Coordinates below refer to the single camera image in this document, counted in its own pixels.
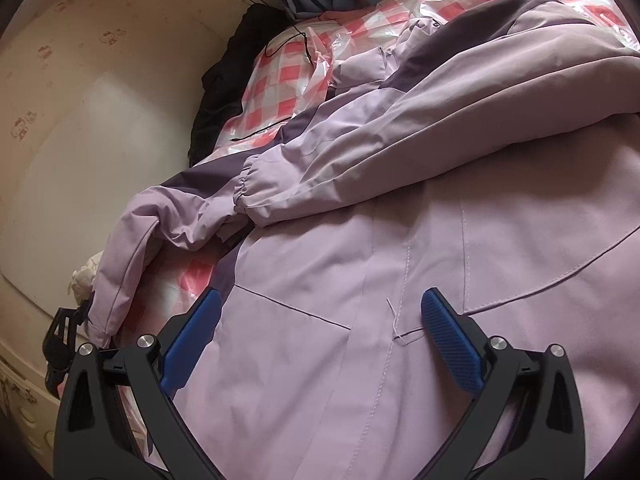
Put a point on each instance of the lilac and purple jacket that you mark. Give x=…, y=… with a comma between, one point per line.
x=350, y=220

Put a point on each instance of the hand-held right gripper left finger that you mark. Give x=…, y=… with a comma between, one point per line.
x=192, y=335

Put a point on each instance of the pink checked bed sheet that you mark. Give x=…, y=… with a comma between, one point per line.
x=280, y=85

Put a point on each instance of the white carved bed frame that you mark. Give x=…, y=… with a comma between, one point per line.
x=25, y=410

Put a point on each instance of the black garment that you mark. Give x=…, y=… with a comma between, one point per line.
x=230, y=75

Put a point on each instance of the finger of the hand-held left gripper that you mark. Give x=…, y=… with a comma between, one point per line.
x=57, y=355

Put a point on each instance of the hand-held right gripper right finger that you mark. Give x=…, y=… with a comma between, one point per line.
x=450, y=342

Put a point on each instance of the clear plastic sheet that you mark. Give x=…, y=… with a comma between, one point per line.
x=322, y=60

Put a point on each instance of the white crumpled cloth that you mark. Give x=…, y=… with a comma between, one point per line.
x=85, y=275

